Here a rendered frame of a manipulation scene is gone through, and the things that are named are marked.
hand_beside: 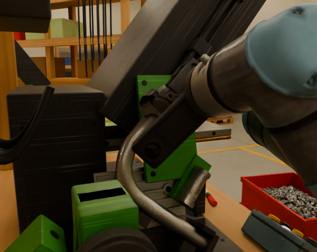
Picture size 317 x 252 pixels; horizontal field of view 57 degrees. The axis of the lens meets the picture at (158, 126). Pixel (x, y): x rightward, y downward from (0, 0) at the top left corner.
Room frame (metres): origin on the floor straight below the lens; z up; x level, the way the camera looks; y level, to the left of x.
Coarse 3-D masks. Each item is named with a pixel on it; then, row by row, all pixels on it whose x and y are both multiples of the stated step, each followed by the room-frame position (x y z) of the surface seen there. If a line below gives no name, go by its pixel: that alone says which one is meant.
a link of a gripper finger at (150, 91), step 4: (152, 88) 0.45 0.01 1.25; (148, 92) 0.45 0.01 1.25; (152, 92) 0.43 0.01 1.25; (156, 92) 0.44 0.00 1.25; (144, 96) 0.45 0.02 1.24; (148, 96) 0.44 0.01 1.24; (152, 96) 0.43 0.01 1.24; (156, 96) 0.43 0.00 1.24; (140, 100) 0.48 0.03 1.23; (144, 100) 0.47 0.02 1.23; (148, 100) 0.46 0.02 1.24; (152, 100) 0.45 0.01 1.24; (140, 104) 0.49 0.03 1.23; (152, 104) 0.46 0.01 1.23
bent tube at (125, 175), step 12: (144, 120) 0.52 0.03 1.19; (132, 132) 0.51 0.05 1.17; (120, 156) 0.49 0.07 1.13; (132, 156) 0.50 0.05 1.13; (120, 168) 0.48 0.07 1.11; (120, 180) 0.48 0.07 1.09; (132, 180) 0.48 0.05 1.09; (132, 192) 0.48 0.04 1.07; (144, 204) 0.48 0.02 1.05; (156, 204) 0.49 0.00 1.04; (156, 216) 0.48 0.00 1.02; (168, 216) 0.49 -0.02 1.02; (168, 228) 0.49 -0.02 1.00; (180, 228) 0.49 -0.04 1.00; (192, 228) 0.50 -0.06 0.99; (192, 240) 0.49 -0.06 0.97; (204, 240) 0.50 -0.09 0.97
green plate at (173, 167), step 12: (144, 84) 0.57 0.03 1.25; (156, 84) 0.58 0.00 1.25; (192, 144) 0.58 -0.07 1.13; (168, 156) 0.55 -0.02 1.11; (180, 156) 0.56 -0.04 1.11; (192, 156) 0.57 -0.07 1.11; (144, 168) 0.54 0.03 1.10; (156, 168) 0.54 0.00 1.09; (168, 168) 0.55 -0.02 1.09; (180, 168) 0.56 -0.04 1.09; (156, 180) 0.53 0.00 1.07
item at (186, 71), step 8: (184, 64) 0.46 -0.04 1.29; (192, 64) 0.44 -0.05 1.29; (176, 72) 0.46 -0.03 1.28; (184, 72) 0.43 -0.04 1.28; (168, 80) 0.47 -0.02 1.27; (176, 80) 0.42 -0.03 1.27; (184, 80) 0.42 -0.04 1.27; (168, 88) 0.43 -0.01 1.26; (176, 88) 0.42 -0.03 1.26; (184, 88) 0.36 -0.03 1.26; (160, 96) 0.41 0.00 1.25; (168, 96) 0.41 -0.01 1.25; (176, 96) 0.41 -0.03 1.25; (192, 96) 0.35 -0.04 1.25; (160, 104) 0.43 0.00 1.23; (168, 104) 0.41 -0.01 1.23; (192, 104) 0.35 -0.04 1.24; (160, 112) 0.45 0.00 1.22; (200, 112) 0.35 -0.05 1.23
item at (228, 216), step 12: (216, 192) 0.87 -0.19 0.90; (228, 204) 0.79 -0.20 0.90; (240, 204) 0.79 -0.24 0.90; (204, 216) 0.72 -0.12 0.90; (216, 216) 0.71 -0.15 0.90; (228, 216) 0.71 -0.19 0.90; (240, 216) 0.71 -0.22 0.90; (228, 228) 0.66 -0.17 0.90; (240, 228) 0.66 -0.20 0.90; (240, 240) 0.60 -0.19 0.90; (252, 240) 0.60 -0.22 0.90
